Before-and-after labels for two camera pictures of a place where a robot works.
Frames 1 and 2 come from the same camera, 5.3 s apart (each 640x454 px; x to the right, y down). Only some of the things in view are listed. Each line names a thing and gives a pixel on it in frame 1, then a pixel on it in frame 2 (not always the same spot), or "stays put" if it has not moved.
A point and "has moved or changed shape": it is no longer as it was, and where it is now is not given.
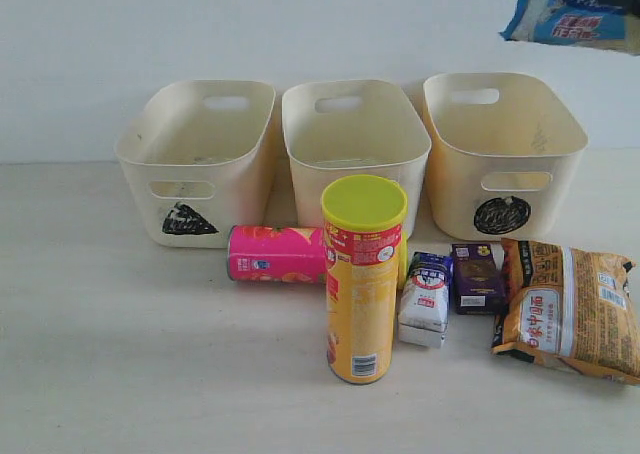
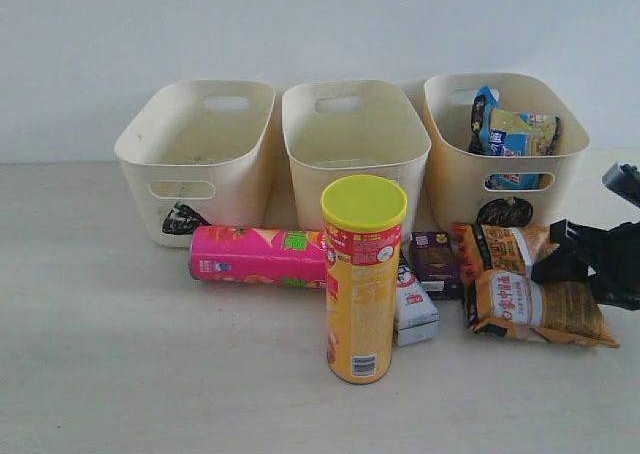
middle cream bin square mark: (338, 128) stays put
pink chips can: (276, 254) has moved or changed shape
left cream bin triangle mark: (199, 157) stays put
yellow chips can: (364, 218) stays put
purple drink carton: (478, 285) → (437, 264)
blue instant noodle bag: (566, 9) → (498, 131)
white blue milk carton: (423, 310) has moved or changed shape
